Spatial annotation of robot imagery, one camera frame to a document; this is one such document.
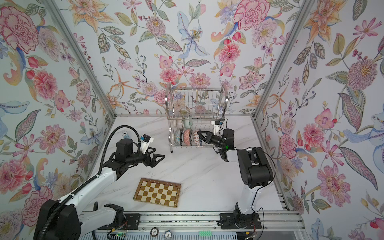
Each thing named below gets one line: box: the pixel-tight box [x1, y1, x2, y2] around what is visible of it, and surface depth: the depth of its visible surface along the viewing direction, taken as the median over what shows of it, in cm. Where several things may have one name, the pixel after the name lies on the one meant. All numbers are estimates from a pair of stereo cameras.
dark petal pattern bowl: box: [174, 129, 181, 146], surface depth 94 cm
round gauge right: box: [164, 229, 173, 240], surface depth 68 cm
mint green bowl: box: [184, 120, 193, 130], surface depth 102 cm
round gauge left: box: [150, 227, 159, 237], surface depth 73 cm
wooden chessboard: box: [133, 177, 182, 208], surface depth 82 cm
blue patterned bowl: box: [192, 129, 202, 147], surface depth 94 cm
